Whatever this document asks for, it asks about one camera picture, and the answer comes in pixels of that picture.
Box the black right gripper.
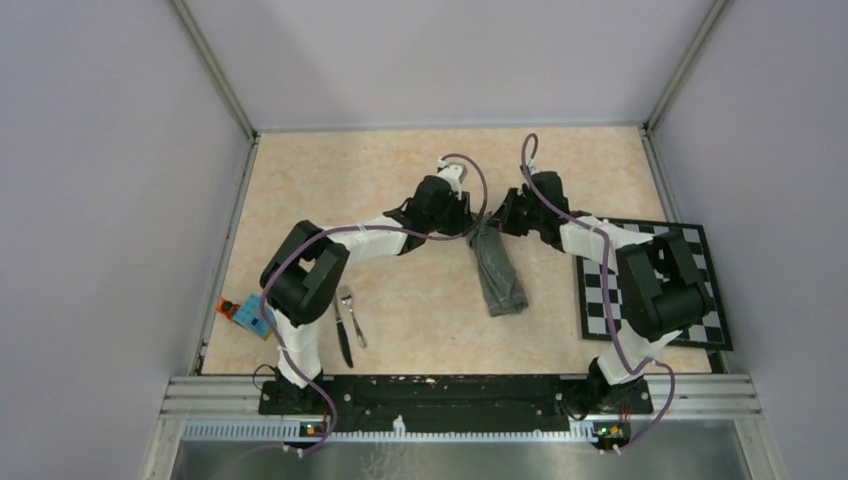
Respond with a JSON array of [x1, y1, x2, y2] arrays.
[[486, 188, 545, 237]]

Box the grey cloth napkin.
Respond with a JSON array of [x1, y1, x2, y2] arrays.
[[465, 215, 529, 317]]

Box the silver fork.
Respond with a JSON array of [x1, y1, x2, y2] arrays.
[[338, 285, 368, 349]]

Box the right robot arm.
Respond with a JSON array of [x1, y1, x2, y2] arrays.
[[488, 171, 713, 412]]

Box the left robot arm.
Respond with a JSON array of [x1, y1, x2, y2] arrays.
[[259, 164, 473, 414]]

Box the silver table knife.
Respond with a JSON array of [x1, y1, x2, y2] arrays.
[[332, 296, 354, 369]]

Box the colourful card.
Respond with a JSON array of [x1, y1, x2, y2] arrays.
[[215, 293, 272, 340]]

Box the black white checkerboard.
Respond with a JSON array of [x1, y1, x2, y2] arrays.
[[572, 220, 734, 352]]

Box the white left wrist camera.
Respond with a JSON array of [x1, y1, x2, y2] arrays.
[[436, 159, 468, 198]]

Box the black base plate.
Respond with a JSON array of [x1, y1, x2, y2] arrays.
[[258, 374, 654, 435]]

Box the aluminium frame rail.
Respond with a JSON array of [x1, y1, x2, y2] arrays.
[[160, 374, 761, 445]]

